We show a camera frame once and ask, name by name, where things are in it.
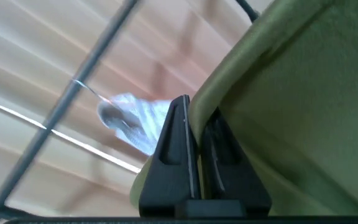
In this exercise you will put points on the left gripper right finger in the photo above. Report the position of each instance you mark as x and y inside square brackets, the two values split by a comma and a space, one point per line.
[241, 189]

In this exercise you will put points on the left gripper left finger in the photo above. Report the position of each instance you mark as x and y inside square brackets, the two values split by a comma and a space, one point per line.
[166, 186]

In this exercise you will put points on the pale grey shorts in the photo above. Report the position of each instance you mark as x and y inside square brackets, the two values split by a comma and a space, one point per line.
[141, 124]

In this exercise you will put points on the green garment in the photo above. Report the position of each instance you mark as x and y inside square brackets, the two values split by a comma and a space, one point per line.
[306, 109]

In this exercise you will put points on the black clothes rack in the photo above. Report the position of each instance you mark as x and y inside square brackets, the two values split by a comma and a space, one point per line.
[57, 109]

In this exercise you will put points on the beige curtain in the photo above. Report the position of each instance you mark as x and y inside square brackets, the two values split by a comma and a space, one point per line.
[26, 46]

